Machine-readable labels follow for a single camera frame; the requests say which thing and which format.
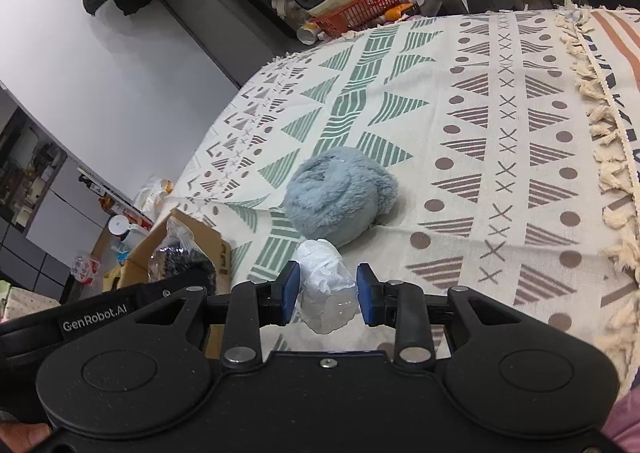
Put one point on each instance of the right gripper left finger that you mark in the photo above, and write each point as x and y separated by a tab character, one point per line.
249	307

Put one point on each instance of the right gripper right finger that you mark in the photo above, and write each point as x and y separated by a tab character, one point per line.
405	308

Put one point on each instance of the white soft item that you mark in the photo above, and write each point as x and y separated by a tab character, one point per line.
328	292

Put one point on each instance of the brown cardboard box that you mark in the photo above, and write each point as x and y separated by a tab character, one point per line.
177	244

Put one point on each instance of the blue fluffy plush toy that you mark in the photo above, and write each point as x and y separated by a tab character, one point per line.
338	194

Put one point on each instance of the white electric kettle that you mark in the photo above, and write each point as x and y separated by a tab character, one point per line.
130	234

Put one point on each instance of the patterned tassel blanket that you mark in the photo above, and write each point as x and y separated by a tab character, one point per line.
492	137

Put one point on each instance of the red plastic basket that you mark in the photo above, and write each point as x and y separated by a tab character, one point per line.
352	16

